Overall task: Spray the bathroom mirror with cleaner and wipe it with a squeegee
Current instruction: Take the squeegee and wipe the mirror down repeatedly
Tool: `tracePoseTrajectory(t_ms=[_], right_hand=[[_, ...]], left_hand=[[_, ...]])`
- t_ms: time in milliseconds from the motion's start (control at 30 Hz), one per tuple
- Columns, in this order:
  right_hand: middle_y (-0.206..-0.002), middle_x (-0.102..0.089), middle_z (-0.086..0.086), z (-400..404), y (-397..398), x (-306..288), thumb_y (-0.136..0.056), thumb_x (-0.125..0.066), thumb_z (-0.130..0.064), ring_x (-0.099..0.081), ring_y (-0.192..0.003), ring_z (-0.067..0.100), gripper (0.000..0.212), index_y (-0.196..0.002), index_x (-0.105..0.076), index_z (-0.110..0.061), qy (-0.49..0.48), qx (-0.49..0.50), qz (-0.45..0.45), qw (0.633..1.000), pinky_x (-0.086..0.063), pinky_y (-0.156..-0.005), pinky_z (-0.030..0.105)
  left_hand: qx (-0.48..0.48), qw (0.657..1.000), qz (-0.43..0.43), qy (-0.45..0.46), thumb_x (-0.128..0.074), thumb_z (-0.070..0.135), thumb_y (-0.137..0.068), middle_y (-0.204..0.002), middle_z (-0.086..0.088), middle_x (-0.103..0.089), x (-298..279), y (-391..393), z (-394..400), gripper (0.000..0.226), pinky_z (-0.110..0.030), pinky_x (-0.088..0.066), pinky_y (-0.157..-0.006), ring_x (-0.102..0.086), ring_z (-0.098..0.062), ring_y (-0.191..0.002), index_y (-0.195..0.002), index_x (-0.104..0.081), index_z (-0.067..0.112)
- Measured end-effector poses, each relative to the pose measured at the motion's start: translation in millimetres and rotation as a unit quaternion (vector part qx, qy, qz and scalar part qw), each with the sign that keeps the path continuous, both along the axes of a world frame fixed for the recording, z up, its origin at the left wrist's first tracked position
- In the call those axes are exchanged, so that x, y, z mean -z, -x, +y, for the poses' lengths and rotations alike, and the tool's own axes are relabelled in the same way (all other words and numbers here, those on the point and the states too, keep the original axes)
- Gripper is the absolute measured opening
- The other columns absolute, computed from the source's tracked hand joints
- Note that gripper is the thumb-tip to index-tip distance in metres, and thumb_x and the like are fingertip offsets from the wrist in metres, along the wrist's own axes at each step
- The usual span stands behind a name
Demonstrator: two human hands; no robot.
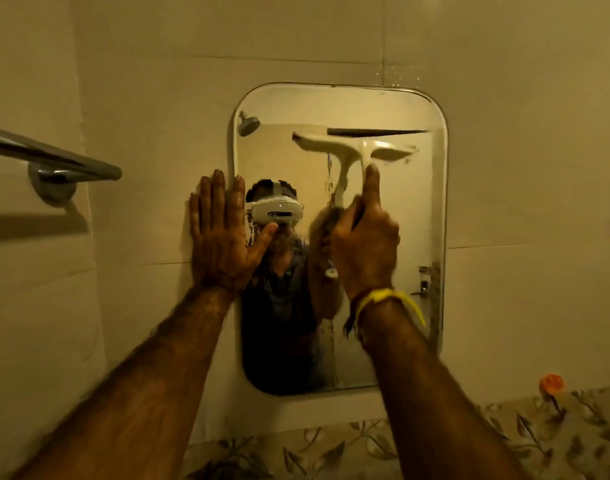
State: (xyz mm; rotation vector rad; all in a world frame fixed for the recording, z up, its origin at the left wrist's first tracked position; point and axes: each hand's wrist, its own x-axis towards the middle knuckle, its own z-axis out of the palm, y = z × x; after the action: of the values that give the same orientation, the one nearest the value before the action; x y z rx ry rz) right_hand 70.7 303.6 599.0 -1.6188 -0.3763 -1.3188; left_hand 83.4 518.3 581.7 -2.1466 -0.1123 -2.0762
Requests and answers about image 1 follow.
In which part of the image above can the person's left hand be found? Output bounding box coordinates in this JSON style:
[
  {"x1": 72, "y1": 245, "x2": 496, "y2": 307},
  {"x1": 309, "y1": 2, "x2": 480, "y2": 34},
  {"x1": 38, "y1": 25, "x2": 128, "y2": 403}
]
[{"x1": 188, "y1": 169, "x2": 279, "y2": 295}]

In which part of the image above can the person's right hand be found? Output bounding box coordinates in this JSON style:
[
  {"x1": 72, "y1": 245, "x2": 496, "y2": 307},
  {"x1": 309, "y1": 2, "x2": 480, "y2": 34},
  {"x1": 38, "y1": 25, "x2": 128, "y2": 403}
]
[{"x1": 327, "y1": 163, "x2": 401, "y2": 301}]

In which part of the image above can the white window squeegee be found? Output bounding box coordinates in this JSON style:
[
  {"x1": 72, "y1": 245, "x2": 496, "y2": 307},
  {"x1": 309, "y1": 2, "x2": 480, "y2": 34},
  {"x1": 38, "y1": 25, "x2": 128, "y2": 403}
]
[{"x1": 291, "y1": 131, "x2": 420, "y2": 215}]

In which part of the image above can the person's right forearm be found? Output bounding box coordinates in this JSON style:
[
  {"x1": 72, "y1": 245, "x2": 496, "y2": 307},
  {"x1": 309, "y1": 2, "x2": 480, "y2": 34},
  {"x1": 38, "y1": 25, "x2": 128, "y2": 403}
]
[{"x1": 359, "y1": 299, "x2": 532, "y2": 480}]

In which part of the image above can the person's left forearm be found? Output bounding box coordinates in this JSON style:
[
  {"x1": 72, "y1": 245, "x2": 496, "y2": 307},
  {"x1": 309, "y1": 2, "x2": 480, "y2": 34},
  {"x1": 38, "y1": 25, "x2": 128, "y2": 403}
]
[{"x1": 10, "y1": 286, "x2": 235, "y2": 480}]

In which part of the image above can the yellow wristband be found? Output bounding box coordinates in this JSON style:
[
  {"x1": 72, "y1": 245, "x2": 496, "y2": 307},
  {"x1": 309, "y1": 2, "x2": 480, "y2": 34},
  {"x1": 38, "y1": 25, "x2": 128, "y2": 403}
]
[{"x1": 354, "y1": 288, "x2": 427, "y2": 340}]

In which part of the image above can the chrome towel bar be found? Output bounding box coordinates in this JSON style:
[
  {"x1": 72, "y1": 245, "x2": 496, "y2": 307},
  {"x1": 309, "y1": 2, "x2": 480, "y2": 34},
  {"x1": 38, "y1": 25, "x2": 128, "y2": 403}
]
[{"x1": 0, "y1": 123, "x2": 123, "y2": 208}]

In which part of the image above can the rounded rectangular wall mirror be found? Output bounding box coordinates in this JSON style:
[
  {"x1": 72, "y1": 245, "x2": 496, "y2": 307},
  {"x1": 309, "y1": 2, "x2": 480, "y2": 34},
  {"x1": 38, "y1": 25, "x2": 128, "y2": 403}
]
[{"x1": 232, "y1": 83, "x2": 449, "y2": 397}]

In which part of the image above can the dark thread bracelet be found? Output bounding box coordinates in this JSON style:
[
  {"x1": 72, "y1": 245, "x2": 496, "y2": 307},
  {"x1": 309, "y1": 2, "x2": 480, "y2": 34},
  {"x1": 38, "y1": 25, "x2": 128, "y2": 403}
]
[{"x1": 342, "y1": 289, "x2": 368, "y2": 340}]

